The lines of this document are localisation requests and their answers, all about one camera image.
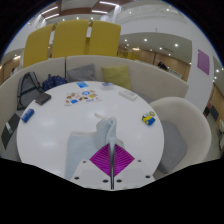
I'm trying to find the dark blue bag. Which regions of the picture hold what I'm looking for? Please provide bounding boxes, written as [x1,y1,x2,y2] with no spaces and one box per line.
[41,73,68,92]

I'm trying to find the black laptop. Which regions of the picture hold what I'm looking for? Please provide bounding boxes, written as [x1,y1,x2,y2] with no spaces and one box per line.
[0,113,21,150]

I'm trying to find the ceiling lights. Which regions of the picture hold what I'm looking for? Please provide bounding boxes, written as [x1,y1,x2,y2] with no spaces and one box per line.
[39,0,121,21]

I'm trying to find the small blue white packet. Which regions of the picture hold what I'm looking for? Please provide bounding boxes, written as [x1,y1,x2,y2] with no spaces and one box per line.
[101,81,115,90]

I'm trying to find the curved beige sofa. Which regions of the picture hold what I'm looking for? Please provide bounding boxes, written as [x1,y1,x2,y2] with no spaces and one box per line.
[0,54,190,158]

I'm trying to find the person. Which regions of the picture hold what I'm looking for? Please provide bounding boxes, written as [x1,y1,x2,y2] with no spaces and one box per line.
[157,61,169,72]

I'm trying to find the grey sofa cushion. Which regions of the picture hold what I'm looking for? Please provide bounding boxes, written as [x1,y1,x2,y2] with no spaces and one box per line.
[66,63,98,83]

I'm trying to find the black wallet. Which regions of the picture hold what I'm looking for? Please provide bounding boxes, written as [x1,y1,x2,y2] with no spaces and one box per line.
[34,91,52,106]

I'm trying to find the yellow blue toy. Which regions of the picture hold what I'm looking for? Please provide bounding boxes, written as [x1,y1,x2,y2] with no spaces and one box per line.
[141,110,157,127]

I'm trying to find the blue card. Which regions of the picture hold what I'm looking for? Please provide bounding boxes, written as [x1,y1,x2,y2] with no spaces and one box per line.
[75,81,90,89]

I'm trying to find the light blue towel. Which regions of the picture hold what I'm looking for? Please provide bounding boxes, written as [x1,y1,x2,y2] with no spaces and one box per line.
[64,113,125,181]

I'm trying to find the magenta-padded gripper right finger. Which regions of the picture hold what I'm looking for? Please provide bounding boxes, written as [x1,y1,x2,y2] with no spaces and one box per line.
[113,143,156,190]

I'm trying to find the yellow acoustic panel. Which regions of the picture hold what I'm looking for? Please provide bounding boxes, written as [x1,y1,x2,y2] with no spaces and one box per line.
[88,20,122,57]
[22,23,56,69]
[51,19,90,59]

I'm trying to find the colourful sticker sheet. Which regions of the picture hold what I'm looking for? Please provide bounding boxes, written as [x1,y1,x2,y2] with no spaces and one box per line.
[64,89,101,107]

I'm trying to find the grey armchair seat cushion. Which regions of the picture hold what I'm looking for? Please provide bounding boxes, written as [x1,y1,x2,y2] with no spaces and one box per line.
[157,119,188,175]

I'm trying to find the grey black backpack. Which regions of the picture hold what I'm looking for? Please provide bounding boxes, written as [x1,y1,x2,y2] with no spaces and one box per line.
[16,71,44,111]

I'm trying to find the purple wall poster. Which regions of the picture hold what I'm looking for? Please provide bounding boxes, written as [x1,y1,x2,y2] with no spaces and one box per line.
[197,49,211,76]

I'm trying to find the yellow-green sofa cushion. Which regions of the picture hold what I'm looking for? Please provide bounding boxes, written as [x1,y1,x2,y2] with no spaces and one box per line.
[101,64,132,90]

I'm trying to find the white round armchair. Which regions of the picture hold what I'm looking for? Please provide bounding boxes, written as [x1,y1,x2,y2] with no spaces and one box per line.
[149,96,213,181]

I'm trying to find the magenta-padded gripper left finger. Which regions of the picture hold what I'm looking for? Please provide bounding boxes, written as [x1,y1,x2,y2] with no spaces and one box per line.
[72,142,113,190]

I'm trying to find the blue box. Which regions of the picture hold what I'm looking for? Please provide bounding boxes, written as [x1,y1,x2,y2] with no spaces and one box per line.
[20,108,35,124]

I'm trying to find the round white pedestal table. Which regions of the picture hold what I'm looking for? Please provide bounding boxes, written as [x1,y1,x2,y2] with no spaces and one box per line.
[16,80,165,179]

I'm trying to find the white rectangular box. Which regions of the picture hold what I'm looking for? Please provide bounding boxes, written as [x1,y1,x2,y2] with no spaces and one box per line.
[118,88,139,101]

